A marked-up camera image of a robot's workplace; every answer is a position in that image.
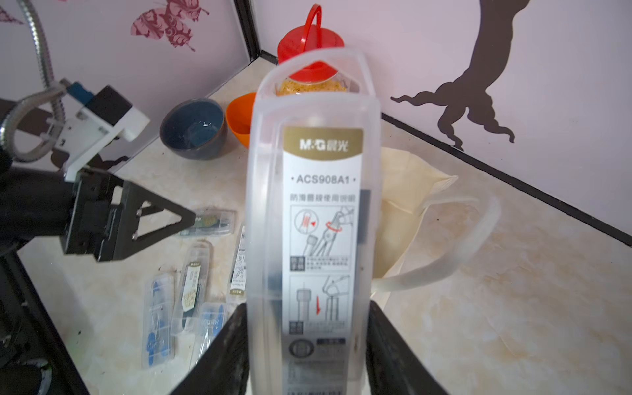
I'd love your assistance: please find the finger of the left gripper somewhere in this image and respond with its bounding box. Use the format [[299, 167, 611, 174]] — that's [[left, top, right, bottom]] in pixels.
[[113, 181, 196, 259]]

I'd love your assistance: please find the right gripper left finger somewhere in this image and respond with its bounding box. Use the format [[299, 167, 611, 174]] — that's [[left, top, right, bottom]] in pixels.
[[171, 304, 250, 395]]

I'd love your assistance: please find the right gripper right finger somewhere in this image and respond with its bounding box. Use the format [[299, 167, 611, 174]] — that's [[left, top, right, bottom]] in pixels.
[[366, 301, 447, 395]]

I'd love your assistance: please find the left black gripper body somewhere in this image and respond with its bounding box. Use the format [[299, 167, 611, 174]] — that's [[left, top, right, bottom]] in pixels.
[[1, 167, 123, 262]]

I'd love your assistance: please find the blue label compass case right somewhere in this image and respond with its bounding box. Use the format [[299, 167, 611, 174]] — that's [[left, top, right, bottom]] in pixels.
[[189, 302, 227, 370]]

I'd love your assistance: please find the blue label compass case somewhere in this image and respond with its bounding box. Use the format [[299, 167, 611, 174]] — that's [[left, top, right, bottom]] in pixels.
[[189, 302, 227, 370], [141, 273, 174, 370]]

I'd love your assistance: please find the blue label compass case lower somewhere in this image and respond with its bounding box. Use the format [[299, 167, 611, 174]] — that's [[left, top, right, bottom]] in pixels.
[[141, 273, 174, 370]]

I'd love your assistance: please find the green label compass case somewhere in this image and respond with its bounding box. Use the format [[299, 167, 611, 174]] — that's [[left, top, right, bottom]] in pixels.
[[178, 207, 237, 237]]

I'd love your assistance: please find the gold label compass case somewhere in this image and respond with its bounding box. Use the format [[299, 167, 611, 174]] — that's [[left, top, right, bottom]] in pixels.
[[171, 240, 213, 337]]

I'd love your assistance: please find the barcode label compass case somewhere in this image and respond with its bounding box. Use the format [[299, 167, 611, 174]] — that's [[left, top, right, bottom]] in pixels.
[[226, 224, 247, 306]]

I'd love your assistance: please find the cream canvas tote bag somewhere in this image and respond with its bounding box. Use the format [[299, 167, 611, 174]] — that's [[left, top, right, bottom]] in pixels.
[[369, 146, 502, 312]]

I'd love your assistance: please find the left flexible metal conduit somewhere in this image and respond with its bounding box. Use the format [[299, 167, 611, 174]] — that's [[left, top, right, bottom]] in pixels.
[[0, 0, 67, 164]]

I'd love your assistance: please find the dark blue ceramic bowl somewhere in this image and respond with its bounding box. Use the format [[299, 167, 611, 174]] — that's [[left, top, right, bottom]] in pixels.
[[160, 98, 227, 161]]

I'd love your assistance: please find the orange plastic cup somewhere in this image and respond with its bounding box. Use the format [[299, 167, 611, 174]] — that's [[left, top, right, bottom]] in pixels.
[[225, 92, 256, 149]]

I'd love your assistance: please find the red lid corn flake jar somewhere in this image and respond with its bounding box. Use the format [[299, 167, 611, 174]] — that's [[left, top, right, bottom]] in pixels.
[[275, 3, 347, 97]]

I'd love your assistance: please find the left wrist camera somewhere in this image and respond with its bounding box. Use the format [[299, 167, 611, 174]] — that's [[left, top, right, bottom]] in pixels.
[[55, 82, 150, 182]]

